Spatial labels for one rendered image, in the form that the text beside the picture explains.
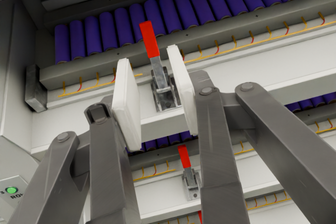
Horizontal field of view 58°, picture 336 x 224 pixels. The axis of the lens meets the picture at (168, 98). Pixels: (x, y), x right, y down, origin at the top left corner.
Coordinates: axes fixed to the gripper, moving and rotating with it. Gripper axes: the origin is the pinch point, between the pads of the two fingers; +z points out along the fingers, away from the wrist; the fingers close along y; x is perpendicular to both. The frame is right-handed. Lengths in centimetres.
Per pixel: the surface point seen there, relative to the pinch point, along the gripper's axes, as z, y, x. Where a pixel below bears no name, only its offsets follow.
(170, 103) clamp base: 11.6, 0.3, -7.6
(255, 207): 25, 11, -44
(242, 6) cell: 19.1, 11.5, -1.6
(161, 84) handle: 11.7, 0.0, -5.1
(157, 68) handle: 11.9, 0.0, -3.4
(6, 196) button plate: 11.9, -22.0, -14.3
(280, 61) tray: 13.5, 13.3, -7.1
